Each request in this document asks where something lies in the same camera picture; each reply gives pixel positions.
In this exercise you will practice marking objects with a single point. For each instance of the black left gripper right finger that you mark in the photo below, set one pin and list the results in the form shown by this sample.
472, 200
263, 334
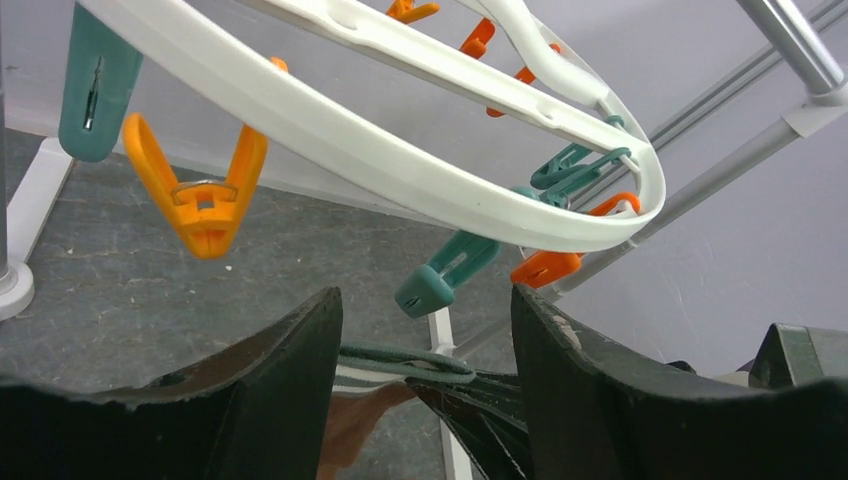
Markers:
596, 409

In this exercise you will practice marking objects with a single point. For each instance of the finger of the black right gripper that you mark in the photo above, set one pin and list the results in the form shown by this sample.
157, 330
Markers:
487, 416

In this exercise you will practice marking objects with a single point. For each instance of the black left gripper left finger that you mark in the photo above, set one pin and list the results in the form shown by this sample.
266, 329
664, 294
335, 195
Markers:
255, 410

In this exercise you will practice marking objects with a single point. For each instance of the brown striped-cuff sock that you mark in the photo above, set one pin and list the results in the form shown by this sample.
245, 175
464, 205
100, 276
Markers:
370, 379

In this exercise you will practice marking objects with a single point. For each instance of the orange right front clip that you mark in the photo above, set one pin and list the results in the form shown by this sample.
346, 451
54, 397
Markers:
543, 268

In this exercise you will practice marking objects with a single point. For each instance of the orange clip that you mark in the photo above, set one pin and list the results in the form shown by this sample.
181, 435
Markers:
205, 214
543, 268

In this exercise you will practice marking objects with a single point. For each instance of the teal front clip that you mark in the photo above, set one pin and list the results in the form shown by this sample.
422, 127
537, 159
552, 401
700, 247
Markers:
432, 286

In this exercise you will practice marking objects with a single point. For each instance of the teal clip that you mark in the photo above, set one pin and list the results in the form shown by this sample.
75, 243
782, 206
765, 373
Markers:
432, 286
101, 73

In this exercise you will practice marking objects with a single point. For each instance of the white round clip hanger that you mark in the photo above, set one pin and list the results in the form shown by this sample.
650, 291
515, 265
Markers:
362, 106

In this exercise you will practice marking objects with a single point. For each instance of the teal left clip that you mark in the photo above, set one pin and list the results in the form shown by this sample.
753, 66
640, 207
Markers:
101, 73

